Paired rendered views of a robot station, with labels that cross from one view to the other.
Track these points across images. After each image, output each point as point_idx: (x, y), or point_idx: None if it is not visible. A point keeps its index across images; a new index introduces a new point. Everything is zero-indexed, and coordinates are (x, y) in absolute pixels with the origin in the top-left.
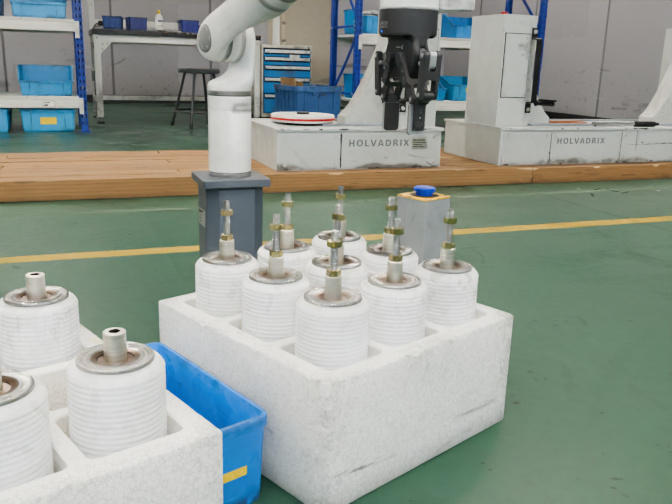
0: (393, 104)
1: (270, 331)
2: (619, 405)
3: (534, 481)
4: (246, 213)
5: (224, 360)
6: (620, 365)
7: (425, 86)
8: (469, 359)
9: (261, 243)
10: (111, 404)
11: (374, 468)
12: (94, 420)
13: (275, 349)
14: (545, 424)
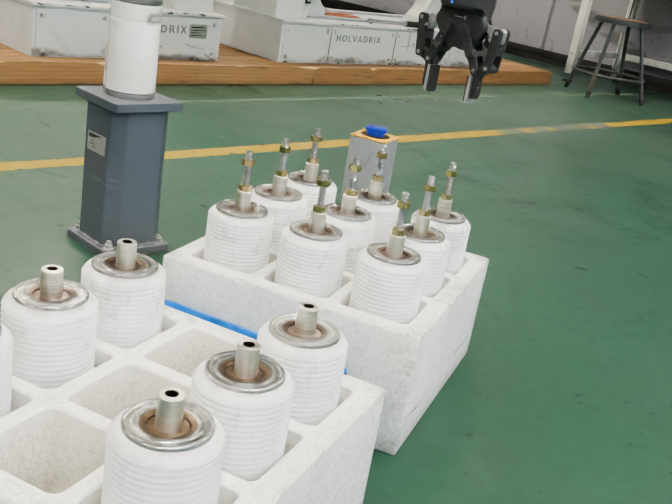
0: (436, 66)
1: (319, 287)
2: (542, 331)
3: (525, 404)
4: (154, 141)
5: (270, 317)
6: (520, 294)
7: (483, 58)
8: (467, 302)
9: (162, 174)
10: (325, 375)
11: (418, 407)
12: (307, 390)
13: (339, 305)
14: (500, 353)
